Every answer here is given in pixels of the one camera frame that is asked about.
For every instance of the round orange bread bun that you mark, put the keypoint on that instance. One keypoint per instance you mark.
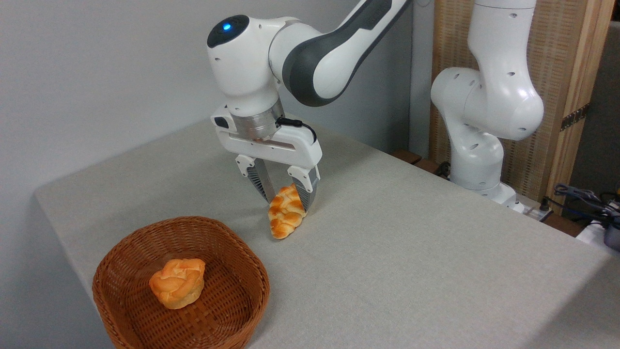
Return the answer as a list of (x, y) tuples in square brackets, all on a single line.
[(177, 286)]

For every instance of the black metal hinge bracket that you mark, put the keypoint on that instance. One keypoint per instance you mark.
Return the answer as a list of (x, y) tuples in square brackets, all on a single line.
[(574, 118)]

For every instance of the dark grey round container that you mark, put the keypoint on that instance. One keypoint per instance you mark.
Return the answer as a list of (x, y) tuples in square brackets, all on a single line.
[(612, 237)]

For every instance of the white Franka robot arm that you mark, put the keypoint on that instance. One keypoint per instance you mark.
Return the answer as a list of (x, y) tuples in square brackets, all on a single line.
[(252, 63)]

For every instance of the wooden rattan screen panel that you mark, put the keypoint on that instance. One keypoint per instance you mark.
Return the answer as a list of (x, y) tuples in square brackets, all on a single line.
[(557, 58)]

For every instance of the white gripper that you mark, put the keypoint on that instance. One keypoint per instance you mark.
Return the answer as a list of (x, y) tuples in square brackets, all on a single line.
[(286, 150)]

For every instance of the brown wicker basket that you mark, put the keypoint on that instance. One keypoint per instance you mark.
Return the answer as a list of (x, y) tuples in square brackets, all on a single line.
[(232, 300)]

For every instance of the grey tablecloth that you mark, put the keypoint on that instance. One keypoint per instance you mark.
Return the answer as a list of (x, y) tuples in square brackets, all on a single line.
[(387, 242)]

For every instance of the long braided bread loaf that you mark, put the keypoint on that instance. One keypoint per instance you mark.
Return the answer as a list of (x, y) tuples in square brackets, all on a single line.
[(286, 215)]

